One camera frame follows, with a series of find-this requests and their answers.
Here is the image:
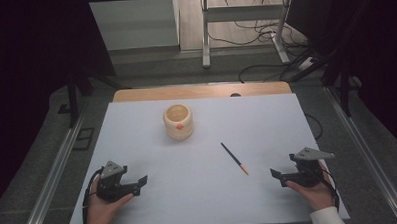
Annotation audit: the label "black cable beside table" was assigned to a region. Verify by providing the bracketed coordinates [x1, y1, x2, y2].
[304, 112, 325, 141]

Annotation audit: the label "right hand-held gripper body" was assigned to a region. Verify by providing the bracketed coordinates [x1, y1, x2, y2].
[288, 145, 337, 189]

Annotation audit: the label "white table mat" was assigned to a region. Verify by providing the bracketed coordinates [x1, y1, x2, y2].
[62, 91, 351, 224]

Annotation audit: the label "black stand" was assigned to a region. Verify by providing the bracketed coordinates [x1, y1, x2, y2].
[282, 0, 381, 121]
[55, 69, 125, 129]

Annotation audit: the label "black rectangular floor frame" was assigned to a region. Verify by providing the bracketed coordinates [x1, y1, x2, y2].
[71, 127, 97, 151]

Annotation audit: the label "white panel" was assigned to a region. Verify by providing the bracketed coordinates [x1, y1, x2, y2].
[89, 0, 182, 53]

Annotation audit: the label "wooden table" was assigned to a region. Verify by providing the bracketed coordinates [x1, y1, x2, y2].
[112, 81, 293, 104]

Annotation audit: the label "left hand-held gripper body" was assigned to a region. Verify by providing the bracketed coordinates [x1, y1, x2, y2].
[94, 159, 130, 204]

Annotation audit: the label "white power strip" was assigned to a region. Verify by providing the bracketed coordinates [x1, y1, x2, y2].
[297, 56, 317, 72]

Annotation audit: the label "person's left hand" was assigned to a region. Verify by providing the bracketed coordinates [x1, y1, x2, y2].
[85, 175, 136, 224]

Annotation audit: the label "cream ceramic cup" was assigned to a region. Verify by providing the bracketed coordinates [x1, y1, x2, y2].
[161, 103, 196, 142]

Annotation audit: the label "metal floor rail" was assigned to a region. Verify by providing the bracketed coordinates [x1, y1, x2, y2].
[15, 107, 93, 224]
[323, 83, 397, 224]

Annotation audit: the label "dark curtain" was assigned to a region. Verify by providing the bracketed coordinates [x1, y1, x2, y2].
[286, 0, 397, 162]
[0, 0, 122, 213]

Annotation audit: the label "white metal stand frame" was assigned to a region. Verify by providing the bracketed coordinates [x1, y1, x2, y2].
[200, 0, 297, 70]

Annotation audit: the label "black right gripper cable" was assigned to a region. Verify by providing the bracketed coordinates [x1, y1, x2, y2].
[317, 159, 341, 213]

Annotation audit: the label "black floor cables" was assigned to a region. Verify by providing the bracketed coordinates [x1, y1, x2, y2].
[201, 0, 314, 86]

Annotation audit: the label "person's right hand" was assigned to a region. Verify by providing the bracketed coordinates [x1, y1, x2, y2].
[283, 159, 337, 213]

